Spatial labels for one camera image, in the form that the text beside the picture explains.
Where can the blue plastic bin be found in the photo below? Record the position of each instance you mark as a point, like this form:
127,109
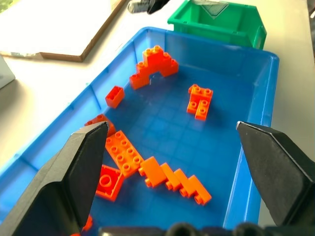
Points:
187,147

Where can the orange staircase brick assembly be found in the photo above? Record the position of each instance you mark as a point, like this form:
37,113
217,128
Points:
172,178

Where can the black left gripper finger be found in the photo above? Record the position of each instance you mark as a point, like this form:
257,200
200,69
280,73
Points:
61,186
280,172
157,5

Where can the orange studded brick cluster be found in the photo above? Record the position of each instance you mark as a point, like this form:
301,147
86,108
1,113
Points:
200,102

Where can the red-orange upturned square brick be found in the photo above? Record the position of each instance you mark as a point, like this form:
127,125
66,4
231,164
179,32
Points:
109,183

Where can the orange two-by-four flat plate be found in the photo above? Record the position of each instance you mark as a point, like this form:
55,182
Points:
123,152

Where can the small red-orange toy brick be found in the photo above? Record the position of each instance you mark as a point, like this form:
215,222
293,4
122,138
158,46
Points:
114,96

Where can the orange arch brick assembly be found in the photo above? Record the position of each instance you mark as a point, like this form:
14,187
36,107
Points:
153,66

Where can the white box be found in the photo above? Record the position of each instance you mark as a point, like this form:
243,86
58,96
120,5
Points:
4,72

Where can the grey ribbed cylinder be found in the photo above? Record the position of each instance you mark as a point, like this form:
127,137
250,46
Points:
136,6

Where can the orange toy brick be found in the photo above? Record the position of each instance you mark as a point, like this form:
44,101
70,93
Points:
98,121
87,223

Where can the green plastic bin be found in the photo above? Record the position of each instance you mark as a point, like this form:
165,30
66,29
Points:
216,27

